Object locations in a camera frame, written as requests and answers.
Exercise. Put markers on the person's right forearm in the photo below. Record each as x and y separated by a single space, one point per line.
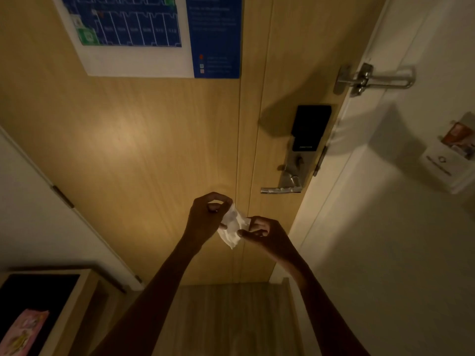
326 315

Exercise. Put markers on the door hinge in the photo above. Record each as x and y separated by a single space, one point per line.
63 196
138 279

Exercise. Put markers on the orange printed card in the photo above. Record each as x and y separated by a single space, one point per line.
460 139

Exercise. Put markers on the blue evacuation plan poster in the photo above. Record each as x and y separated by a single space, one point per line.
156 29

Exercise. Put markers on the black electronic door lock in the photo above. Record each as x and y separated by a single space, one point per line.
310 127

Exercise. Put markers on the silver swing bar door guard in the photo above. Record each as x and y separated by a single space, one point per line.
374 79

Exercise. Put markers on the wooden door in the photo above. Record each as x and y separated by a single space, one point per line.
148 144

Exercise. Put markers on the person's left hand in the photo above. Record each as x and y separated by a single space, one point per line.
202 220

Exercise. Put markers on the person's left forearm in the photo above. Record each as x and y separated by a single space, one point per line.
148 311

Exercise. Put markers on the person's left thumb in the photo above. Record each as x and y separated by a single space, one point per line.
217 207

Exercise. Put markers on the person's right hand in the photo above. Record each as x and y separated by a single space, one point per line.
271 237

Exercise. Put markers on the wooden cabinet with black top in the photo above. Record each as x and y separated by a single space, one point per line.
44 311

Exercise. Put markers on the person's right thumb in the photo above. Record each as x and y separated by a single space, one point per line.
256 221

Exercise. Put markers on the white wall card holder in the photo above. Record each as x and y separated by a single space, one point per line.
451 163

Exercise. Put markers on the white tissue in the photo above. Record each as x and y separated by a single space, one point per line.
233 228

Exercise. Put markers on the pink printed packet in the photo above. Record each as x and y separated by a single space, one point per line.
24 333

